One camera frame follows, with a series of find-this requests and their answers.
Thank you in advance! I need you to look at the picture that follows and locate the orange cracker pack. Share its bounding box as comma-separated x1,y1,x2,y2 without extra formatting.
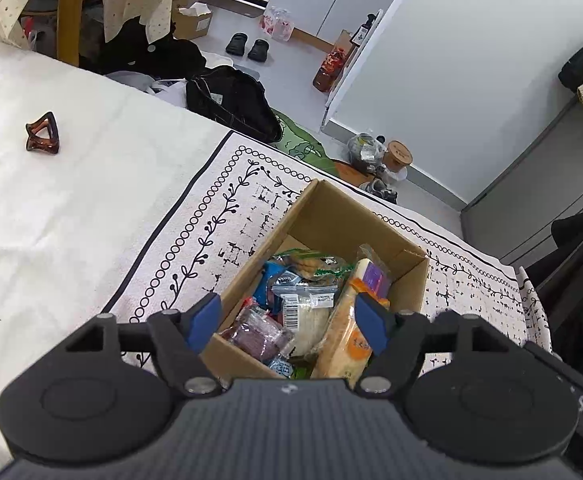
311,278,390,387

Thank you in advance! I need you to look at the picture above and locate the purple snack packet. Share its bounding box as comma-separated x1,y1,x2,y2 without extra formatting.
221,306,293,364

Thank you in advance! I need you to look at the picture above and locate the white barcode cake pack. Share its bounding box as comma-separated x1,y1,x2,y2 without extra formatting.
272,278,339,358

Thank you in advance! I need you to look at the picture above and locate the green white biscuit pack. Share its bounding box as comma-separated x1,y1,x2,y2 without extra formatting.
270,248,354,284

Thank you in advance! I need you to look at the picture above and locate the blue candy packet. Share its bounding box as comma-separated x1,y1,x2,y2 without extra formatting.
252,261,287,316

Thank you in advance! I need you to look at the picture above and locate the teal candy packet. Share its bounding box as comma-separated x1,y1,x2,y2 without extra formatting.
267,354,293,379

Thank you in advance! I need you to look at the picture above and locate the black chair with clothes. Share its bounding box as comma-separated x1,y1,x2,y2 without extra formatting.
526,211,583,375

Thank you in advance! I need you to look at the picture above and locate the brown cardboard box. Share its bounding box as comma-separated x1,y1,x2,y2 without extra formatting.
202,180,429,382

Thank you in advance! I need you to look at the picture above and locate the white black patterned cloth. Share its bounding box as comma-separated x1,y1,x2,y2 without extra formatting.
105,132,552,350

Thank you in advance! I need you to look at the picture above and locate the brown lidded jar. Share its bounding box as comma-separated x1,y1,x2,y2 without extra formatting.
383,140,413,172

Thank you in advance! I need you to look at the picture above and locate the clear plastic bag of items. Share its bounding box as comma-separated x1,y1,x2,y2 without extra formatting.
347,133,386,172

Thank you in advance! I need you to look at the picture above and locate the green dinosaur rug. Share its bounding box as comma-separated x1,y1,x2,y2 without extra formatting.
273,108,339,177

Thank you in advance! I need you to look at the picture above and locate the brown hair claw clip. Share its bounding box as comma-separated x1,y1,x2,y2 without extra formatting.
26,112,60,155

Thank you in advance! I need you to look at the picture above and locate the black bag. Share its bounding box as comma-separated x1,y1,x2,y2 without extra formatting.
186,65,282,144

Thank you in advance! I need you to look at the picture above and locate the red oil bottle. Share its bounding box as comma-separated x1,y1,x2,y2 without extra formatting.
313,47,347,92

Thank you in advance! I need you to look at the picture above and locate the black clothes pile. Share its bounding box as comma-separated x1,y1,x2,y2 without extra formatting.
78,18,206,79

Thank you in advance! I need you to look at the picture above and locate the black spray bottle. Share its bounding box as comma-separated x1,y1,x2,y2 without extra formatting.
350,14,377,48

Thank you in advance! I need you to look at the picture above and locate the small cardboard box with tissue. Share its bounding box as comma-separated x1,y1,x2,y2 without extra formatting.
172,2,213,40

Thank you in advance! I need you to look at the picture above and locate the pink water bottle pack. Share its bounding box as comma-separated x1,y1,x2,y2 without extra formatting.
260,6,295,42

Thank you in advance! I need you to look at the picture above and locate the wooden table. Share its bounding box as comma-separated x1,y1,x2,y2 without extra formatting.
18,0,91,68

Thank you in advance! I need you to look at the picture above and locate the grey door with handle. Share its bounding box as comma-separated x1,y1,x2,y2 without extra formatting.
461,103,583,266

